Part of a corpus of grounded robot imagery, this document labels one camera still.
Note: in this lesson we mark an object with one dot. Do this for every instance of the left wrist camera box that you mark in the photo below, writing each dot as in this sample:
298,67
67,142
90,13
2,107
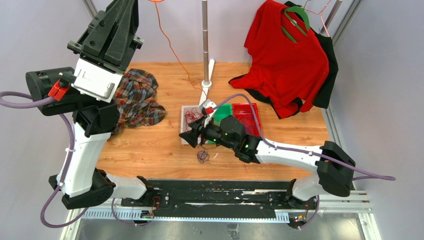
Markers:
95,81

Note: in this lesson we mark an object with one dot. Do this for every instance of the white plastic bin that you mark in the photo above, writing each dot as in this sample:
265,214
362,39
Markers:
189,113

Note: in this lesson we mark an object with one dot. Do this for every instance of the green plastic bin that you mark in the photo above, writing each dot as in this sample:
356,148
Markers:
224,111

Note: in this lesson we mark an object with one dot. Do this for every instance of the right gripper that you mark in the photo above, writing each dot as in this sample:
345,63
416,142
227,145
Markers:
199,128

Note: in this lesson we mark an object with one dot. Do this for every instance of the red plastic bin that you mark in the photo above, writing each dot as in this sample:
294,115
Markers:
243,113

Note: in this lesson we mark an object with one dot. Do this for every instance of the aluminium frame rail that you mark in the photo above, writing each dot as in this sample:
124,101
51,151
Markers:
90,7

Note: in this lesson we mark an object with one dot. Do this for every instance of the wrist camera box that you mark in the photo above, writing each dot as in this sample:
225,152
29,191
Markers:
208,109
95,81

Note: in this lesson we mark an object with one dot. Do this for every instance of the red t-shirt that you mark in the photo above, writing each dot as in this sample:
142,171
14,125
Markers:
285,63

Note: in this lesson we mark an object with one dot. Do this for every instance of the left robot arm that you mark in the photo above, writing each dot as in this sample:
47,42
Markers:
82,184

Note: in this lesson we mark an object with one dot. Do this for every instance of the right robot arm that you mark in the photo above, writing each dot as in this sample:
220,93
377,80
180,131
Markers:
331,167

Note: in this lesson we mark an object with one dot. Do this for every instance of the pink wire hanger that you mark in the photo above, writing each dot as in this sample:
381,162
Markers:
320,13

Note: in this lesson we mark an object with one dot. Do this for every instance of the plaid shirt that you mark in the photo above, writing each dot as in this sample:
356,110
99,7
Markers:
136,99

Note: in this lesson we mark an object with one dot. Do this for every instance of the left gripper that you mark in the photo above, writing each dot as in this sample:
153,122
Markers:
116,57

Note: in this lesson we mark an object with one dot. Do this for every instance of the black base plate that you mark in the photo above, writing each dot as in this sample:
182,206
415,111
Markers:
218,199

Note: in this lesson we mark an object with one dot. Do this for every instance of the green hanger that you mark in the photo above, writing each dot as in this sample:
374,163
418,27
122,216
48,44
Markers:
295,23

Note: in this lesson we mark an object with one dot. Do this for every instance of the clothes rack pole with base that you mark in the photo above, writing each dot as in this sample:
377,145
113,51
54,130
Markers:
208,63

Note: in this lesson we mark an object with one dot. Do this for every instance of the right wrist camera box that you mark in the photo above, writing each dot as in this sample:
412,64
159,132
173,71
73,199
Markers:
208,109

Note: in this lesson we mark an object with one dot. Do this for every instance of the black t-shirt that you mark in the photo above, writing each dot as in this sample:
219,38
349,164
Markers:
328,66

